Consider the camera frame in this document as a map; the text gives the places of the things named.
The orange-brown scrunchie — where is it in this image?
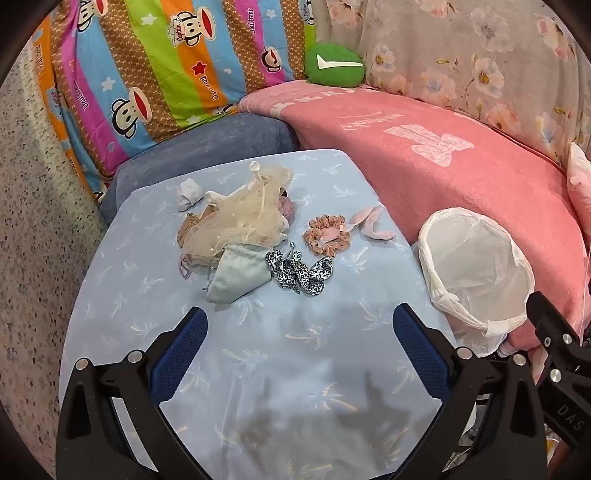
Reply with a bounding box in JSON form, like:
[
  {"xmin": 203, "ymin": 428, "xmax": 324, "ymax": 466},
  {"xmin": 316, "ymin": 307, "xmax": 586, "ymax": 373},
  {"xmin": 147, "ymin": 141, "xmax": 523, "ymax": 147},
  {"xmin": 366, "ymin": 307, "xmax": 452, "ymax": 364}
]
[{"xmin": 302, "ymin": 215, "xmax": 352, "ymax": 257}]

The grey floral quilt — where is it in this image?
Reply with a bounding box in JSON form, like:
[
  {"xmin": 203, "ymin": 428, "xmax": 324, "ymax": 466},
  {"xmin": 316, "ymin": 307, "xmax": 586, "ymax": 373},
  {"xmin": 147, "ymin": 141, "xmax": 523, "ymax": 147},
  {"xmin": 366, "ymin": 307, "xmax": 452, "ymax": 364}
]
[{"xmin": 311, "ymin": 0, "xmax": 591, "ymax": 167}]

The pink fabric strip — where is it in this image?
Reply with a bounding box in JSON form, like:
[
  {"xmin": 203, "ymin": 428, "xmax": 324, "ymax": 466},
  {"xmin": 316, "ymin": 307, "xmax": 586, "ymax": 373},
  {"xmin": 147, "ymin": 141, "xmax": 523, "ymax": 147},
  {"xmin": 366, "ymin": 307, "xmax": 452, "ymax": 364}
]
[{"xmin": 346, "ymin": 205, "xmax": 395, "ymax": 241}]

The light blue printed cloth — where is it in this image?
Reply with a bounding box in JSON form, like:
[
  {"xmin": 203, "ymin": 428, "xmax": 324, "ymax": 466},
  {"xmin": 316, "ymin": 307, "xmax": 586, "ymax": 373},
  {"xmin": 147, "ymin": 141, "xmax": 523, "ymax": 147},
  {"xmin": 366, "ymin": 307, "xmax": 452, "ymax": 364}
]
[{"xmin": 58, "ymin": 148, "xmax": 462, "ymax": 480}]

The leopard print scrunchie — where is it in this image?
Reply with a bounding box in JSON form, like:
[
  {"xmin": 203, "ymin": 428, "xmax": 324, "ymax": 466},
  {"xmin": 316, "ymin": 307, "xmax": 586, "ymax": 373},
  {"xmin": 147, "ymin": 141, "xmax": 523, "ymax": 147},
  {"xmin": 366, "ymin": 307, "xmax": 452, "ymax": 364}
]
[{"xmin": 265, "ymin": 242, "xmax": 334, "ymax": 297}]

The beige tulle cloth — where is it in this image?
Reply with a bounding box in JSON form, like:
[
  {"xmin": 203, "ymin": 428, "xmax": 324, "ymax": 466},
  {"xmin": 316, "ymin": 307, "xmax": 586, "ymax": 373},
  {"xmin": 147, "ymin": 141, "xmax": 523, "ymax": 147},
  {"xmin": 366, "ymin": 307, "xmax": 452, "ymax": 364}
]
[{"xmin": 178, "ymin": 161, "xmax": 296, "ymax": 268}]

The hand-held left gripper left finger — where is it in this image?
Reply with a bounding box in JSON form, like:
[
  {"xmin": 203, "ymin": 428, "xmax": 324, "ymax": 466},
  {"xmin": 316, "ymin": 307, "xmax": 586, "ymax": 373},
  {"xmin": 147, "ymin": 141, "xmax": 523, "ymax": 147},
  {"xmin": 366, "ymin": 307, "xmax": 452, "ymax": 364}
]
[{"xmin": 55, "ymin": 307, "xmax": 213, "ymax": 480}]

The pink printed pillow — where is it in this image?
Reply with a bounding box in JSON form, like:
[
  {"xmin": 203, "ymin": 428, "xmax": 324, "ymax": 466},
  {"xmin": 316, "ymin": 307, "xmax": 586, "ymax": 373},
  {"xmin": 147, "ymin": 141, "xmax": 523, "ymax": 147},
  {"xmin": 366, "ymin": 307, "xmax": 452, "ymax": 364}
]
[{"xmin": 567, "ymin": 142, "xmax": 591, "ymax": 213}]

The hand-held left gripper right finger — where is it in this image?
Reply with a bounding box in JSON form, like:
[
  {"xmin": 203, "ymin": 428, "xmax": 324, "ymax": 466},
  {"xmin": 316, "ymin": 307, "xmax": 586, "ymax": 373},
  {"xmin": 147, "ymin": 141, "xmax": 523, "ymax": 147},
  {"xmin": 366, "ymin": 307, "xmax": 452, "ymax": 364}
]
[{"xmin": 392, "ymin": 302, "xmax": 548, "ymax": 480}]

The blue-grey cushion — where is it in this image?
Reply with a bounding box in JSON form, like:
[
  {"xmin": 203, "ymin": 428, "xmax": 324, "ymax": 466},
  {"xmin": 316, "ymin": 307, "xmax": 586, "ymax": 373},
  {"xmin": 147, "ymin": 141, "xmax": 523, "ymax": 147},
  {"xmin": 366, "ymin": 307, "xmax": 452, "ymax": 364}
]
[{"xmin": 99, "ymin": 112, "xmax": 301, "ymax": 227}]

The green plush cushion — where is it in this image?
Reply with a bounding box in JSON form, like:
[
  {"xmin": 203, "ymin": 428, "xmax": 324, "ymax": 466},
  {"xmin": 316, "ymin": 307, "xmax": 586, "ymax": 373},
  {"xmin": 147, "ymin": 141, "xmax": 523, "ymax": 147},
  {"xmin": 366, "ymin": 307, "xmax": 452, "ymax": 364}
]
[{"xmin": 305, "ymin": 42, "xmax": 365, "ymax": 88}]

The colourful monkey print pillow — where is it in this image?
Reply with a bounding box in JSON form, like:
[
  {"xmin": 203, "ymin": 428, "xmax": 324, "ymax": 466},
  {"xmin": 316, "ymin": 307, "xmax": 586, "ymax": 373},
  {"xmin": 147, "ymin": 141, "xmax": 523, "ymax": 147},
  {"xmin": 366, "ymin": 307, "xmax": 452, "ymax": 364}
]
[{"xmin": 34, "ymin": 0, "xmax": 319, "ymax": 204}]

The pink blanket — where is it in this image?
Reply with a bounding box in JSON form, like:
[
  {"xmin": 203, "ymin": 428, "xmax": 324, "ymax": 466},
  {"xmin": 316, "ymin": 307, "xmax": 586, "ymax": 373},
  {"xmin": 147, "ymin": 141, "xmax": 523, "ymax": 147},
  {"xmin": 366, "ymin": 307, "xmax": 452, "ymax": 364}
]
[{"xmin": 238, "ymin": 82, "xmax": 591, "ymax": 384}]

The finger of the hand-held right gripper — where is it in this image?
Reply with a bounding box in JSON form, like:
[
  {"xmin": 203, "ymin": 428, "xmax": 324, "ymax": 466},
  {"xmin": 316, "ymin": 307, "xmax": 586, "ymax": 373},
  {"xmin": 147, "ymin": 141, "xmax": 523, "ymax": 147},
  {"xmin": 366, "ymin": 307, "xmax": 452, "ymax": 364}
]
[{"xmin": 526, "ymin": 291, "xmax": 591, "ymax": 384}]

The mint green fabric pouch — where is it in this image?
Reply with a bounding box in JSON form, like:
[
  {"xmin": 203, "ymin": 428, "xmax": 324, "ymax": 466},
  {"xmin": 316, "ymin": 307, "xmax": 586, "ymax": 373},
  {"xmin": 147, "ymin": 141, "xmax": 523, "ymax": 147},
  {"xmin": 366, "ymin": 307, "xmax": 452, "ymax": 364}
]
[{"xmin": 205, "ymin": 244, "xmax": 271, "ymax": 305}]

